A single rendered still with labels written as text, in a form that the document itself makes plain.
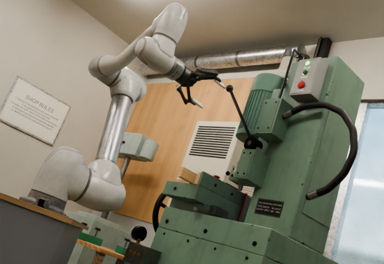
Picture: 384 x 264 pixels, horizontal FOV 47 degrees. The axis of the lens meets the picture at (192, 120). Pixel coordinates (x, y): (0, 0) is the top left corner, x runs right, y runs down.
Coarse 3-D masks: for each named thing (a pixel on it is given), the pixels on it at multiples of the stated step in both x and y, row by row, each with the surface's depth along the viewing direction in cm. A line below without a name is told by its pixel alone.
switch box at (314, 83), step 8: (304, 64) 172; (312, 64) 169; (320, 64) 167; (328, 64) 170; (296, 72) 173; (312, 72) 167; (320, 72) 167; (296, 80) 171; (304, 80) 168; (312, 80) 165; (320, 80) 167; (296, 88) 169; (304, 88) 166; (312, 88) 163; (320, 88) 167; (296, 96) 169; (304, 96) 166; (312, 96) 164
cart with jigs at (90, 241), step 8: (96, 232) 321; (80, 240) 294; (88, 240) 314; (96, 240) 317; (128, 240) 318; (96, 248) 279; (104, 248) 308; (120, 248) 313; (96, 256) 279; (104, 256) 280; (112, 256) 282; (120, 256) 286
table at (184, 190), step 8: (168, 184) 184; (176, 184) 180; (184, 184) 177; (192, 184) 173; (168, 192) 182; (176, 192) 178; (184, 192) 174; (192, 192) 171; (200, 192) 170; (208, 192) 173; (184, 200) 180; (192, 200) 172; (200, 200) 170; (208, 200) 173; (216, 200) 175; (224, 200) 178; (224, 208) 178; (232, 208) 181; (240, 208) 184; (232, 216) 181
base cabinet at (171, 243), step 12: (156, 240) 179; (168, 240) 174; (180, 240) 169; (192, 240) 164; (204, 240) 160; (168, 252) 171; (180, 252) 166; (192, 252) 162; (204, 252) 157; (216, 252) 153; (228, 252) 149; (240, 252) 146
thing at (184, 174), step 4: (184, 168) 170; (180, 172) 170; (184, 172) 170; (188, 172) 171; (192, 172) 172; (180, 176) 169; (184, 176) 170; (188, 176) 171; (192, 176) 172; (196, 176) 174; (188, 180) 171; (192, 180) 172
